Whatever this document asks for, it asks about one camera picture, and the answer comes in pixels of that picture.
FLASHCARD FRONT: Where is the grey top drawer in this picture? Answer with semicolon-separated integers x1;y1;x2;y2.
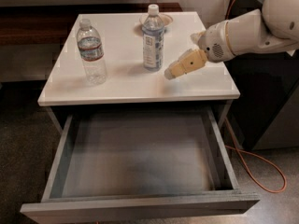
21;106;259;224

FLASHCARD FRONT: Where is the dark counter cabinet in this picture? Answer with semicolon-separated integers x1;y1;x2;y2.
223;0;299;151

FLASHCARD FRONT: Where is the orange extension cable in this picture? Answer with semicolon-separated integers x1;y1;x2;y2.
223;0;288;194

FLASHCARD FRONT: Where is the blue label plastic bottle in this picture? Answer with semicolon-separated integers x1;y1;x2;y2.
142;4;164;71

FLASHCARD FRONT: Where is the small white bowl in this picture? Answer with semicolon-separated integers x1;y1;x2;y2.
139;13;173;30

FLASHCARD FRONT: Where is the dark wooden bench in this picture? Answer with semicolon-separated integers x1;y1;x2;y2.
0;2;183;47

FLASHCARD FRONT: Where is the clear red label water bottle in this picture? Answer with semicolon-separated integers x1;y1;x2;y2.
77;19;107;85

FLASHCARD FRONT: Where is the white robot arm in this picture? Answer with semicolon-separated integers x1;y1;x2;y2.
164;0;299;79

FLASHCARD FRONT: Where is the white topped grey drawer cabinet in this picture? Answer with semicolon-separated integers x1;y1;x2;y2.
38;13;240;121

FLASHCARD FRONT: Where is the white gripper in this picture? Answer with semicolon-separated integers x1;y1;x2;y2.
164;21;234;80

